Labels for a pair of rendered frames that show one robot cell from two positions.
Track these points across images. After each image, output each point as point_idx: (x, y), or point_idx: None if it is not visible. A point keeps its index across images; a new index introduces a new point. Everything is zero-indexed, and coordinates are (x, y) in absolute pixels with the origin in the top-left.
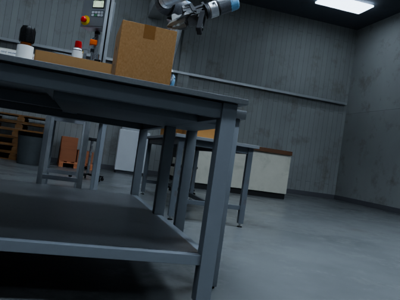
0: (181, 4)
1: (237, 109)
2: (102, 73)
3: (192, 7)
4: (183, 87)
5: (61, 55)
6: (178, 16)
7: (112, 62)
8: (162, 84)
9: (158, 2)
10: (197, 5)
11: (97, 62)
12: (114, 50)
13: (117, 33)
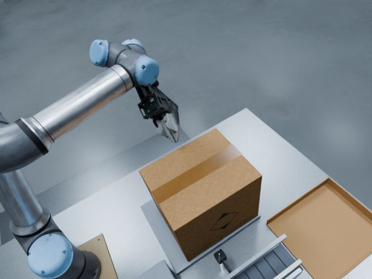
0: (6, 119)
1: (181, 128)
2: (338, 184)
3: (161, 96)
4: (283, 138)
5: (371, 211)
6: (171, 121)
7: (194, 241)
8: (296, 149)
9: (42, 155)
10: (149, 88)
11: (340, 186)
12: (190, 234)
13: (197, 217)
